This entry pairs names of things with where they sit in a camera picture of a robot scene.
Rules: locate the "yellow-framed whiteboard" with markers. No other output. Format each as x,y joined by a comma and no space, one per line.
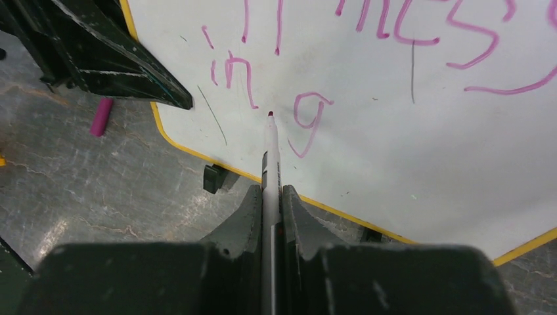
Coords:
432,121

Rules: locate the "purple whiteboard marker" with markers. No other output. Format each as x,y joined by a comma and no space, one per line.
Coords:
271,189

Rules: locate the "black whiteboard clip foot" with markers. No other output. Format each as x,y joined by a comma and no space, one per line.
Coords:
370,236

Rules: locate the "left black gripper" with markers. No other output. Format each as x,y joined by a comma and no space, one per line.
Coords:
87,44

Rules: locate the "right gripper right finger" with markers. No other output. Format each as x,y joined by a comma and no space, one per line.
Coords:
325,275

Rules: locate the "purple marker cap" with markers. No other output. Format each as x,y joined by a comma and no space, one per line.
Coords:
101,117

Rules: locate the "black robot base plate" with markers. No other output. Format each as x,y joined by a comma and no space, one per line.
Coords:
15,275

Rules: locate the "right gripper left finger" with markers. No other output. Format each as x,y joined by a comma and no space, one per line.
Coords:
219,274

